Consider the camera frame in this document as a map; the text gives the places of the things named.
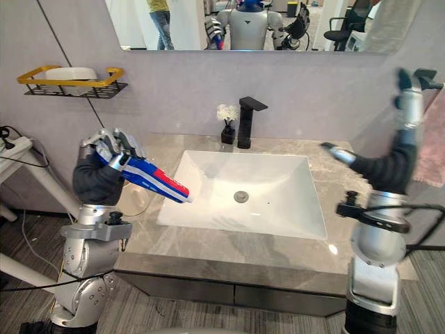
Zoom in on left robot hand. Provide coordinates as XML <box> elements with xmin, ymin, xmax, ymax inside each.
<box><xmin>72</xmin><ymin>127</ymin><xmax>148</xmax><ymax>205</ymax></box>

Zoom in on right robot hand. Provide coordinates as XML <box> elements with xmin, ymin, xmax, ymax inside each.
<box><xmin>320</xmin><ymin>67</ymin><xmax>426</xmax><ymax>196</ymax></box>

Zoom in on blue red toothpaste tube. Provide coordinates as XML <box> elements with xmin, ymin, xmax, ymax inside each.
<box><xmin>93</xmin><ymin>141</ymin><xmax>195</xmax><ymax>205</ymax></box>

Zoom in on pink towel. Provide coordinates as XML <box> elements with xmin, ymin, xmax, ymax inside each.
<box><xmin>412</xmin><ymin>88</ymin><xmax>445</xmax><ymax>187</ymax></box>

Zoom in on white power strip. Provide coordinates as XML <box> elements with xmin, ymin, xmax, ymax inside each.
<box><xmin>0</xmin><ymin>136</ymin><xmax>33</xmax><ymax>157</ymax></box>

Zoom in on white bowl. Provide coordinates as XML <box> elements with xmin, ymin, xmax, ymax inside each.
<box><xmin>44</xmin><ymin>67</ymin><xmax>98</xmax><ymax>97</ymax></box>

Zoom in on white flowers in black vase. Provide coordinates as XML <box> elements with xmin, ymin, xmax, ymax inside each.
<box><xmin>216</xmin><ymin>103</ymin><xmax>239</xmax><ymax>144</ymax></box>

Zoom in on white rectangular sink basin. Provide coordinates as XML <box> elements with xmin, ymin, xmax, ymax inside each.
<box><xmin>156</xmin><ymin>150</ymin><xmax>329</xmax><ymax>241</ymax></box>

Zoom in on black faucet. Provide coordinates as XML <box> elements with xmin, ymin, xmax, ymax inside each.
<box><xmin>237</xmin><ymin>97</ymin><xmax>269</xmax><ymax>150</ymax></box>

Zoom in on grey vanity cabinet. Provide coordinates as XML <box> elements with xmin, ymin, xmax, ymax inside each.
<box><xmin>113</xmin><ymin>132</ymin><xmax>420</xmax><ymax>317</ymax></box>

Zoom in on white stand frame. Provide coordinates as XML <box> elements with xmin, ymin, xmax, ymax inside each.
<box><xmin>0</xmin><ymin>137</ymin><xmax>81</xmax><ymax>285</ymax></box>

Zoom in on black cable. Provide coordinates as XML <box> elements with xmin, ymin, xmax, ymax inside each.
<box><xmin>0</xmin><ymin>125</ymin><xmax>52</xmax><ymax>169</ymax></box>

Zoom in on black gold wall shelf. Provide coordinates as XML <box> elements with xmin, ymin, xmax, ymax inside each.
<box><xmin>17</xmin><ymin>65</ymin><xmax>129</xmax><ymax>101</ymax></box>

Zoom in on wall mirror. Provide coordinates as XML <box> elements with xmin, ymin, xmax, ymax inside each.
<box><xmin>104</xmin><ymin>0</ymin><xmax>422</xmax><ymax>55</ymax></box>

